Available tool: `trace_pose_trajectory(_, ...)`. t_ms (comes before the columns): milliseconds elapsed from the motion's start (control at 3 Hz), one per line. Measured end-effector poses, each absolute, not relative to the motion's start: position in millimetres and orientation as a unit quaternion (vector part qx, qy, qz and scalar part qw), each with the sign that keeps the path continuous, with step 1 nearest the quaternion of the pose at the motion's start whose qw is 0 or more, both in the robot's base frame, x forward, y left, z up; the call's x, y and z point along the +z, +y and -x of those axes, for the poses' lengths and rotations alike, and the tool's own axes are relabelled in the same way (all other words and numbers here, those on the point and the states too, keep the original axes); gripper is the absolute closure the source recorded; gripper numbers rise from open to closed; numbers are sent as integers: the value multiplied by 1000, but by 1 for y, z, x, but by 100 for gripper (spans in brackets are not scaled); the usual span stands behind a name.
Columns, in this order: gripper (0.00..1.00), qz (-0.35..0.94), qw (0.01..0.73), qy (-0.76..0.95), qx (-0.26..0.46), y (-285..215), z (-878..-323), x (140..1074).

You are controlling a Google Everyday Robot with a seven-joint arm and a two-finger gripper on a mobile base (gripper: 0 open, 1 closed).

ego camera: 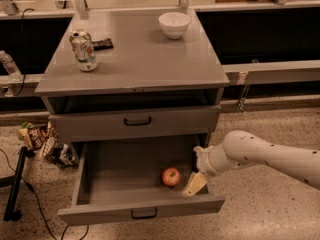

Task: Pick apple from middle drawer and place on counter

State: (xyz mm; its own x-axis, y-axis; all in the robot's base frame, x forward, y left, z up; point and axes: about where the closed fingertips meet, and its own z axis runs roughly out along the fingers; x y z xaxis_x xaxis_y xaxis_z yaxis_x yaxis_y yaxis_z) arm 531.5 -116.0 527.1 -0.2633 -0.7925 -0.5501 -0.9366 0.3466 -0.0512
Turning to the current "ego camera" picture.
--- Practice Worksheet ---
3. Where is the clear plastic water bottle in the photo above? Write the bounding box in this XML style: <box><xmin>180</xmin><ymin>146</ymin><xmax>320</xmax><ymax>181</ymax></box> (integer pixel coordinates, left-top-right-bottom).
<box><xmin>0</xmin><ymin>50</ymin><xmax>23</xmax><ymax>82</ymax></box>

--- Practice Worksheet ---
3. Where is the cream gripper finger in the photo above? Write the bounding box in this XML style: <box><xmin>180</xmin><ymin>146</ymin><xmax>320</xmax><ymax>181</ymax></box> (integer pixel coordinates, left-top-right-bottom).
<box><xmin>182</xmin><ymin>172</ymin><xmax>208</xmax><ymax>197</ymax></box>

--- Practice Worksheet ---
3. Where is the grey metal rail frame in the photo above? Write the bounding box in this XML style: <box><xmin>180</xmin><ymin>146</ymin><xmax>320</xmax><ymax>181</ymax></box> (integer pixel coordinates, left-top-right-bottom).
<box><xmin>1</xmin><ymin>0</ymin><xmax>320</xmax><ymax>97</ymax></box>

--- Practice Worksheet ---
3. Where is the black hanging cable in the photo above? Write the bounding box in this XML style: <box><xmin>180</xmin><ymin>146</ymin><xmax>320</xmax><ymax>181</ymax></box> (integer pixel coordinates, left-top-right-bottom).
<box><xmin>13</xmin><ymin>7</ymin><xmax>36</xmax><ymax>97</ymax></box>

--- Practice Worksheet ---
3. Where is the closed grey top drawer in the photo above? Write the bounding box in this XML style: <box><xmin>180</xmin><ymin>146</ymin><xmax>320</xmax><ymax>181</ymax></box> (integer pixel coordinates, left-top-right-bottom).
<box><xmin>49</xmin><ymin>106</ymin><xmax>221</xmax><ymax>142</ymax></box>

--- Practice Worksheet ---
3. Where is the white ceramic bowl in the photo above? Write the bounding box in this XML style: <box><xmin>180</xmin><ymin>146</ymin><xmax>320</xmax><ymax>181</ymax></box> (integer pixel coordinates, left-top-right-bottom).
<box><xmin>159</xmin><ymin>12</ymin><xmax>191</xmax><ymax>39</ymax></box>

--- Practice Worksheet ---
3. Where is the open grey middle drawer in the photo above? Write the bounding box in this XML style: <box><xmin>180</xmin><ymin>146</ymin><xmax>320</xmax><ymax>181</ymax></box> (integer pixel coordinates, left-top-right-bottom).
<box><xmin>58</xmin><ymin>135</ymin><xmax>224</xmax><ymax>226</ymax></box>

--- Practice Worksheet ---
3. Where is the dark snack bar wrapper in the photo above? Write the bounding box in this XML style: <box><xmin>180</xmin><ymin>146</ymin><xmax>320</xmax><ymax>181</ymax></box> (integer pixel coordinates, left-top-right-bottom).
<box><xmin>93</xmin><ymin>38</ymin><xmax>113</xmax><ymax>50</ymax></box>

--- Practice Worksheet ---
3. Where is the red apple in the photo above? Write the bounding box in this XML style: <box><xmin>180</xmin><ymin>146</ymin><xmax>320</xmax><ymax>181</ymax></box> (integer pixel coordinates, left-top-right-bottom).
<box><xmin>162</xmin><ymin>167</ymin><xmax>180</xmax><ymax>187</ymax></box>

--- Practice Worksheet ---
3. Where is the brown chip bag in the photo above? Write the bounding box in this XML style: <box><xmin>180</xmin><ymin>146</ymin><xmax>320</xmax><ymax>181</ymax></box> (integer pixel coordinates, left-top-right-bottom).
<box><xmin>18</xmin><ymin>122</ymin><xmax>51</xmax><ymax>150</ymax></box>

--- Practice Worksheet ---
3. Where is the green white soda can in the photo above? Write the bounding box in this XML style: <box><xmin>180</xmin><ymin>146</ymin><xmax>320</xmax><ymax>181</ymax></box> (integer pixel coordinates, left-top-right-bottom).
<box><xmin>69</xmin><ymin>29</ymin><xmax>98</xmax><ymax>72</ymax></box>

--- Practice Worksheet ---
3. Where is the grey drawer cabinet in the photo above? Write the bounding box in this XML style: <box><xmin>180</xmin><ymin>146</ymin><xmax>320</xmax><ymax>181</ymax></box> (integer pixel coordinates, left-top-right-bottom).
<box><xmin>36</xmin><ymin>9</ymin><xmax>229</xmax><ymax>154</ymax></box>

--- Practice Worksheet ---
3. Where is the dark patterned snack bag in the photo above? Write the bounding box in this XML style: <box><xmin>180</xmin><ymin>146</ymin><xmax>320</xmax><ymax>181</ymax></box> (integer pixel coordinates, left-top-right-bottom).
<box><xmin>39</xmin><ymin>137</ymin><xmax>77</xmax><ymax>168</ymax></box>

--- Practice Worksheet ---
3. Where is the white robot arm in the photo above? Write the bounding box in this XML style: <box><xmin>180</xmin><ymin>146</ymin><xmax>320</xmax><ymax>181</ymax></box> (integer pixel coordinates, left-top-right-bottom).
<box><xmin>182</xmin><ymin>130</ymin><xmax>320</xmax><ymax>197</ymax></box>

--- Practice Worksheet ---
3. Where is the metal bracket under rail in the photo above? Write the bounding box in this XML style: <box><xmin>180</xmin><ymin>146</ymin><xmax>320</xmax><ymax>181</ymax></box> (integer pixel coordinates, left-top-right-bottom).
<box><xmin>237</xmin><ymin>84</ymin><xmax>250</xmax><ymax>113</ymax></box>

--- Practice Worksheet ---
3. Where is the black floor cable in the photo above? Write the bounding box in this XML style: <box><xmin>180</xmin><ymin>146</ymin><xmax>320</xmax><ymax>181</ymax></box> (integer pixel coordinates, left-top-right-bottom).
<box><xmin>0</xmin><ymin>148</ymin><xmax>90</xmax><ymax>240</ymax></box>

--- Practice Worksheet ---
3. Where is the black metal stand leg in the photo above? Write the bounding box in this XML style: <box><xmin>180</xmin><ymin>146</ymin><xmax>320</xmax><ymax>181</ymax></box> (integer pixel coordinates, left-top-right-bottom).
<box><xmin>0</xmin><ymin>146</ymin><xmax>27</xmax><ymax>221</ymax></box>

